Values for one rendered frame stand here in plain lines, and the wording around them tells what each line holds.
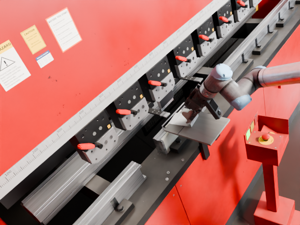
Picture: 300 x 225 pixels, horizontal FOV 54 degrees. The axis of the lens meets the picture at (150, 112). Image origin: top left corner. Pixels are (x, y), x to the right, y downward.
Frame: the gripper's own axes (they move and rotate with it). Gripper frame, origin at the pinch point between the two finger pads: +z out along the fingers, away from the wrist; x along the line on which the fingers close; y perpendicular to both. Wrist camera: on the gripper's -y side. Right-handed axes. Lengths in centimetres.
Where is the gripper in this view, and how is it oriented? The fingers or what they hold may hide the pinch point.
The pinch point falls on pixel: (191, 118)
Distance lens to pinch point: 143.2
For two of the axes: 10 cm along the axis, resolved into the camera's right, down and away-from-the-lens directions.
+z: -3.0, 5.2, 8.0
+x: -4.9, 6.3, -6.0
